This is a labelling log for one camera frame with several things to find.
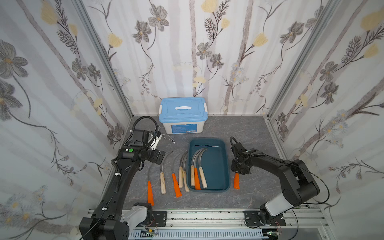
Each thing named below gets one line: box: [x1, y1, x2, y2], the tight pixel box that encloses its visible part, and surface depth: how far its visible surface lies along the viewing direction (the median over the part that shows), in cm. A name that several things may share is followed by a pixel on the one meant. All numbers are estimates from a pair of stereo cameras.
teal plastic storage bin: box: [188, 137, 231, 193], surface depth 93 cm
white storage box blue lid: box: [159, 96, 208, 135], surface depth 103 cm
